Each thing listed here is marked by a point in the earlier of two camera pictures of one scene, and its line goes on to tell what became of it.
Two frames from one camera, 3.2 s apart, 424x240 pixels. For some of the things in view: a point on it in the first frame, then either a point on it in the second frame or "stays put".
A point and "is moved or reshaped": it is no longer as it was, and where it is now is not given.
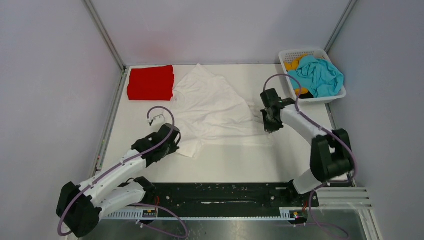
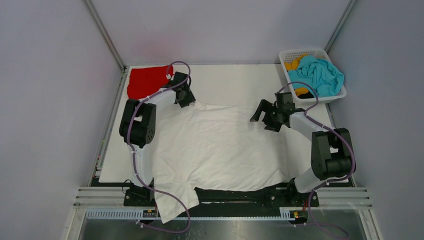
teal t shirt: (318, 75) stays put
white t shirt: (208, 111) is moved or reshaped
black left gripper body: (171, 148) -> (187, 97)
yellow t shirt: (292, 65) stays put
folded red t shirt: (154, 83) stays put
